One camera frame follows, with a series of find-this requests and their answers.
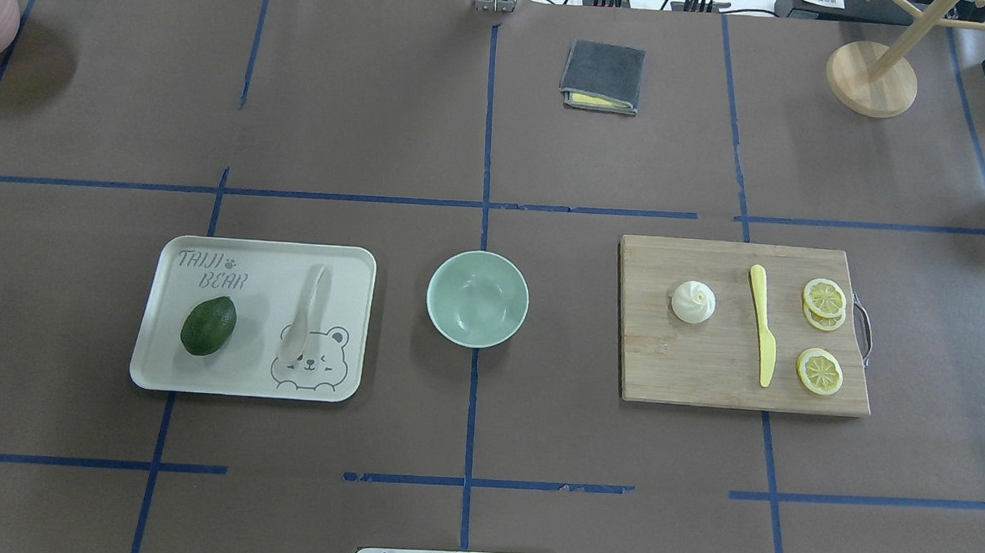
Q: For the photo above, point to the light green bowl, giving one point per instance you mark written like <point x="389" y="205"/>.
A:
<point x="477" y="299"/>

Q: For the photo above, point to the beige bear serving tray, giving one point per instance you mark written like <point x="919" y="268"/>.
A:
<point x="264" y="280"/>

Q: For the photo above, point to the front lemon slice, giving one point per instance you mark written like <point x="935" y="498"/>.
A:
<point x="819" y="372"/>

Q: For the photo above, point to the wooden mug tree stand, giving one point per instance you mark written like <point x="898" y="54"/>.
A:
<point x="874" y="79"/>

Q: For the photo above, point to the white steamed bun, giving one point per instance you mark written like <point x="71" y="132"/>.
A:
<point x="693" y="302"/>

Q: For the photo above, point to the upper lemon slice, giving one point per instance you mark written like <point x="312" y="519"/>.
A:
<point x="824" y="298"/>

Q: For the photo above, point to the green avocado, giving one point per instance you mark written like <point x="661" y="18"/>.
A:
<point x="208" y="326"/>

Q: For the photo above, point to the yellow plastic knife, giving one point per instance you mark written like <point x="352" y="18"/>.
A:
<point x="768" y="351"/>

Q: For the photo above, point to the lower stacked lemon slice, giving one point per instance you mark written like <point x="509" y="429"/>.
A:
<point x="823" y="323"/>

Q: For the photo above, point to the white plastic spoon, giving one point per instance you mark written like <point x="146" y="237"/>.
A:
<point x="295" y="335"/>

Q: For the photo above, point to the grey folded cloth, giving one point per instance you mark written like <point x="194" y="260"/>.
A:
<point x="602" y="77"/>

